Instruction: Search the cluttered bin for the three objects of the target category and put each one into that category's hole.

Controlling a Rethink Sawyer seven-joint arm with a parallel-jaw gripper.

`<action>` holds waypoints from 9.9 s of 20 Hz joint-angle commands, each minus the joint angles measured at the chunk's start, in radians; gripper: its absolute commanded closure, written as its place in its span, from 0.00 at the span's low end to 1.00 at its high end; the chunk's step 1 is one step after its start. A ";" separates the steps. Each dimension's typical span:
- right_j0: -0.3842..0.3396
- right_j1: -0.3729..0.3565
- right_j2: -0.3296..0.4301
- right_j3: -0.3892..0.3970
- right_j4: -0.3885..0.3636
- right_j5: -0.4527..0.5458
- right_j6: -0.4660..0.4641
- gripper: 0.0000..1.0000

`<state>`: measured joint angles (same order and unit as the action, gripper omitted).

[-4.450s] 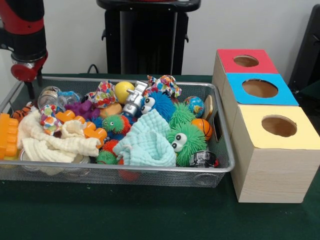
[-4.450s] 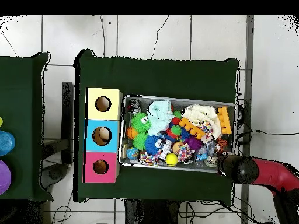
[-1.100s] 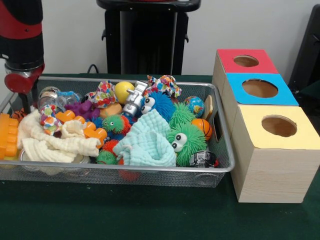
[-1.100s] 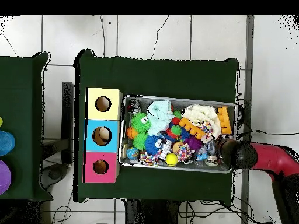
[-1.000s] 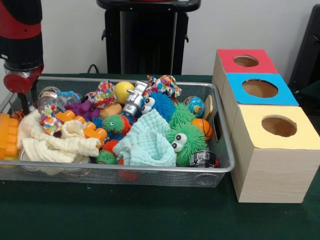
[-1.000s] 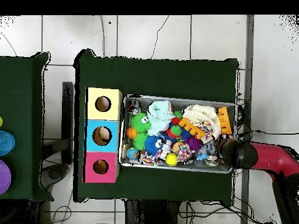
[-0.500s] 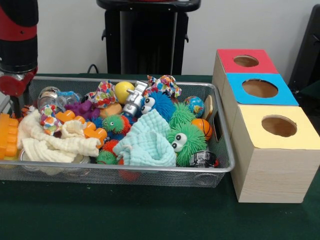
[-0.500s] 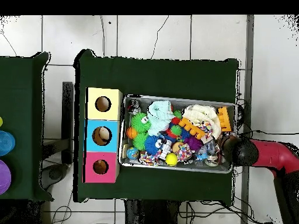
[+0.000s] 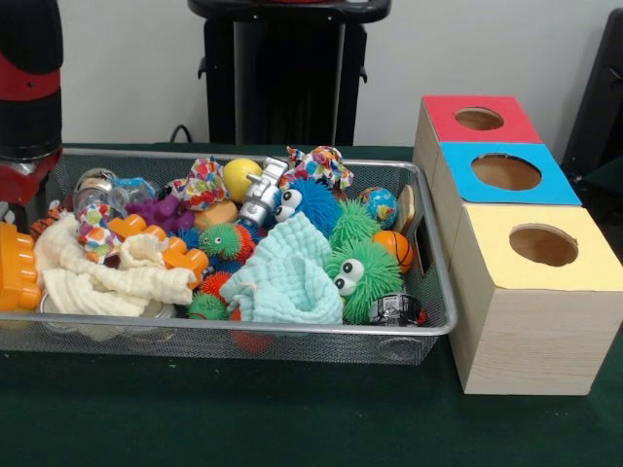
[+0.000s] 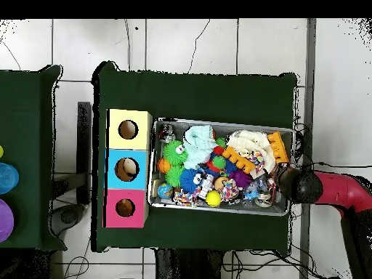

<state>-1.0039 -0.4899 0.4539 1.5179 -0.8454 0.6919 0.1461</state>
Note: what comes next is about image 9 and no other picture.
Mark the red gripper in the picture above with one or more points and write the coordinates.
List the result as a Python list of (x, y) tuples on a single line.
[(19, 187)]

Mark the orange striped tiger plush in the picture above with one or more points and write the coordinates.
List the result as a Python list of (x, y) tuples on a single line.
[(46, 223)]

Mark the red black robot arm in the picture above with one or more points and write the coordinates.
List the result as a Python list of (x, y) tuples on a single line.
[(29, 73)]

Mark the wooden three-hole box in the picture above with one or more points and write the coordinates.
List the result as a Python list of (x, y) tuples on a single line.
[(530, 331)]

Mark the orange yellow block toy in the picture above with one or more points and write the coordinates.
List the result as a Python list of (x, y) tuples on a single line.
[(17, 267)]

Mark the cream muslin cloth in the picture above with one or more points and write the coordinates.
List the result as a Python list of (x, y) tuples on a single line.
[(97, 284)]

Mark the long orange plastic toy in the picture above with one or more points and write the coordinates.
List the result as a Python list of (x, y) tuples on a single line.
[(182, 255)]

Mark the yellow ball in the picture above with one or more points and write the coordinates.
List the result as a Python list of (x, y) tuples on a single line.
[(238, 179)]

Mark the silver robot toy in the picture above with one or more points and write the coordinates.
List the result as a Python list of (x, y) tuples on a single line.
[(258, 194)]

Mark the light blue muslin cloth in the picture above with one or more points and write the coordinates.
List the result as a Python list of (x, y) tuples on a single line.
[(287, 272)]

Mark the blue puffer toy with eyes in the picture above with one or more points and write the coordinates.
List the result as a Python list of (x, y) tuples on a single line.
[(316, 199)]

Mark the dark green tablecloth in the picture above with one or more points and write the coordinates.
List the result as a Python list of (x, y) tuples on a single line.
[(608, 180), (292, 418)]

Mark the small globe ball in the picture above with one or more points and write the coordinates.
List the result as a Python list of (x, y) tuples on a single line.
[(380, 204)]

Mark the green puffer toy with eyes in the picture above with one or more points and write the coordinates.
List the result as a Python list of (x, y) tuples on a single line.
[(377, 272)]

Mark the small orange basketball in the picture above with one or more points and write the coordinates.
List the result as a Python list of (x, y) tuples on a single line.
[(394, 248)]

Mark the black office chair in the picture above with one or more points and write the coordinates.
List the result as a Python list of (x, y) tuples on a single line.
[(598, 97)]

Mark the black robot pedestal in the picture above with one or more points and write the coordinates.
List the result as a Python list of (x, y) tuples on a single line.
[(287, 87)]

